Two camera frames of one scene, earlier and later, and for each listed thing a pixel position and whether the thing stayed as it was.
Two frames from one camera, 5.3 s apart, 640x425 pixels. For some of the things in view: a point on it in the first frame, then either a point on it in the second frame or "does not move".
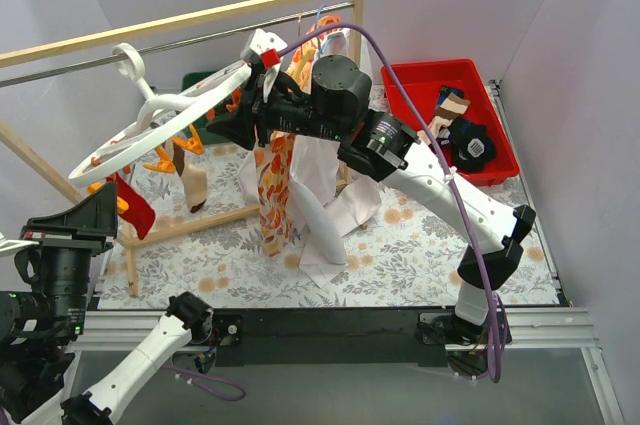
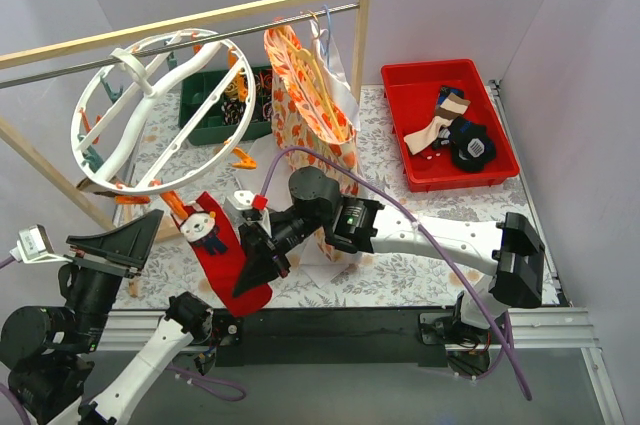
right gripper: (258, 112) -> (262, 247)
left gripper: (67, 235) -> (100, 262)
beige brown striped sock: (194, 179) -> (86, 184)
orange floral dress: (273, 155) -> (310, 119)
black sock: (471, 148) does not move
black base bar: (326, 335) does not move
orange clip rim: (193, 143) -> (246, 162)
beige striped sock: (452, 107) does not move
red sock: (139, 213) -> (222, 253)
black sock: (444, 92) does not move
